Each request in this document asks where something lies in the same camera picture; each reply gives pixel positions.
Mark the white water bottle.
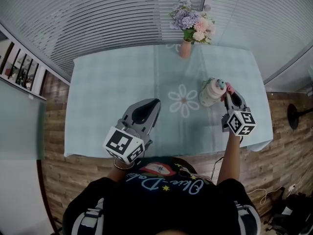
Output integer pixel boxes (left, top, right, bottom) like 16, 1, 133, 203
199, 77, 227, 107

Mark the black cable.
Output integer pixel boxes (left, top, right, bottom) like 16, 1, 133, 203
211, 155, 224, 181

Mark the pink vase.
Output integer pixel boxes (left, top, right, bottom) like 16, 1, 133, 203
179, 40, 191, 59

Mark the white cable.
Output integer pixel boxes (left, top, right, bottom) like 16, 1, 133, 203
246, 186, 286, 205

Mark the pink cloth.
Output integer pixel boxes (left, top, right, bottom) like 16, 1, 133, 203
220, 82, 237, 102

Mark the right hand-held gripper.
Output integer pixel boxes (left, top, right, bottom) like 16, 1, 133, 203
222, 92, 256, 137

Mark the frosted glass door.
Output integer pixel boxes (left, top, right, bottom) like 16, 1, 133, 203
0, 82, 46, 160

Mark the light blue tablecloth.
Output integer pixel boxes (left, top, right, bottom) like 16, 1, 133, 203
64, 43, 274, 158

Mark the round black side table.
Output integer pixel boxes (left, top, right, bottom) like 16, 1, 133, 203
287, 103, 313, 130

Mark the metal bracelet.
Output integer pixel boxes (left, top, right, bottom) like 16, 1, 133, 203
113, 158, 134, 170

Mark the black office chair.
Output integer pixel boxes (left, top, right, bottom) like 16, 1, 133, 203
266, 192, 313, 235

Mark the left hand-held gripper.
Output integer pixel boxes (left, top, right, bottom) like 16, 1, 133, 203
102, 98, 161, 165

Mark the person's torso in black shirt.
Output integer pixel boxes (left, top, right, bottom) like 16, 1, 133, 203
63, 157, 261, 235

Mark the purple and pink flower bouquet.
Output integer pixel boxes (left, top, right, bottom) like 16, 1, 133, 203
168, 0, 216, 45

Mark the person's right forearm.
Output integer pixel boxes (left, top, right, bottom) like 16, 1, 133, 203
217, 133, 242, 186

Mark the grey white shoulder strap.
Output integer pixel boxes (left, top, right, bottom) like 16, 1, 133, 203
233, 201, 261, 235
70, 198, 105, 235

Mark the person's left forearm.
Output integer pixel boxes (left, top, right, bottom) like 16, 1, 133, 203
107, 160, 130, 181

